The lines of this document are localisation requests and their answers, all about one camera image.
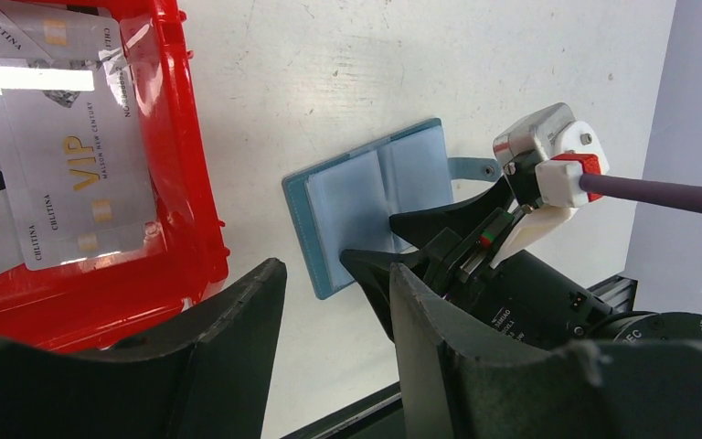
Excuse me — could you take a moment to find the red plastic compartment tray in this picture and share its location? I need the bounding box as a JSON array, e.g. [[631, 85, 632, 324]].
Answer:
[[0, 1, 229, 352]]

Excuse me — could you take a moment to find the aluminium frame rail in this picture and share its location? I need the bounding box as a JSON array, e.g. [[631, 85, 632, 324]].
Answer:
[[588, 274, 638, 313]]

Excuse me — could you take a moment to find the white VIP card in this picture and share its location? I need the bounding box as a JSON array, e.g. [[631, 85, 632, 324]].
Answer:
[[0, 59, 156, 271]]

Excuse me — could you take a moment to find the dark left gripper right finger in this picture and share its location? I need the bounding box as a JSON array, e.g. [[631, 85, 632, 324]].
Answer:
[[389, 264, 702, 438]]

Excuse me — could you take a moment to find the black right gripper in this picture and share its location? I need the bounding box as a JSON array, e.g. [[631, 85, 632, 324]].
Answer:
[[340, 179, 702, 350]]

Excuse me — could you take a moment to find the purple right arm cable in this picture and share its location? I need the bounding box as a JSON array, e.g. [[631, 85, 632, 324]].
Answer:
[[580, 172, 702, 223]]

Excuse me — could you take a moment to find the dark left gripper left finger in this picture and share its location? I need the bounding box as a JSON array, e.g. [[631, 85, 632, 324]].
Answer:
[[0, 258, 287, 438]]

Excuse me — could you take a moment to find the blue leather card holder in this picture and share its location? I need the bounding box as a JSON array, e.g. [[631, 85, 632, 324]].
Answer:
[[282, 118, 502, 300]]

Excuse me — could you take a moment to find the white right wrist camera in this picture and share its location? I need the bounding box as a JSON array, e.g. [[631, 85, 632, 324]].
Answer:
[[490, 102, 610, 268]]

